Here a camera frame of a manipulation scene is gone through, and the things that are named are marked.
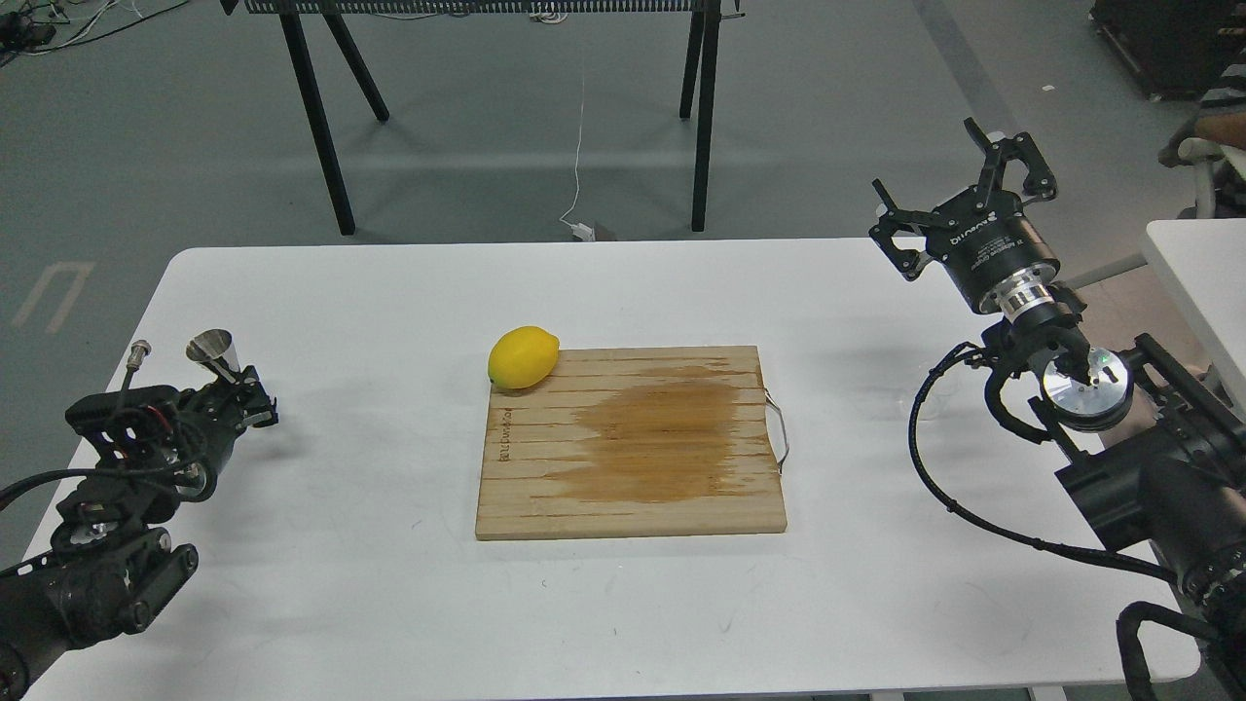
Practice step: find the wooden cutting board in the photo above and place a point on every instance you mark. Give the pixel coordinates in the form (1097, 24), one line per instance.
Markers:
(633, 442)

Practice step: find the black box on floor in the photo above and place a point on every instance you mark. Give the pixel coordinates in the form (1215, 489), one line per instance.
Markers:
(1172, 49)

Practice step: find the steel double jigger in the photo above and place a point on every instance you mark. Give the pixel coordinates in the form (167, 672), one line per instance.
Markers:
(215, 351)

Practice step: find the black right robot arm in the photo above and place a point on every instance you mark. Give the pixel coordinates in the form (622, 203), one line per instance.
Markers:
(1155, 459)

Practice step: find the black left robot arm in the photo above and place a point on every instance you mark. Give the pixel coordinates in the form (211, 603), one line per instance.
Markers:
(111, 567)

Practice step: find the white side table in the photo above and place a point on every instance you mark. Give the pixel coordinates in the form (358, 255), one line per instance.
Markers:
(1201, 263)

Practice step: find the yellow lemon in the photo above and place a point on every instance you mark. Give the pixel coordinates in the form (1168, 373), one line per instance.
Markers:
(522, 357)

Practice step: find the black metal frame table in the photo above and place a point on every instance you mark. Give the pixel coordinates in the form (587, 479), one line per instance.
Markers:
(522, 59)

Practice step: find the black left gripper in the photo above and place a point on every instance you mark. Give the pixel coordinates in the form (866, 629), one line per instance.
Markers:
(179, 440)

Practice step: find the person in striped shirt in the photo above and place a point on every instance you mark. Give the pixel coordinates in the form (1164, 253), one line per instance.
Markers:
(1219, 116)

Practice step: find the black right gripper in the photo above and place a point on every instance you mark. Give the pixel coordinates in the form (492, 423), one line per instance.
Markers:
(993, 248)

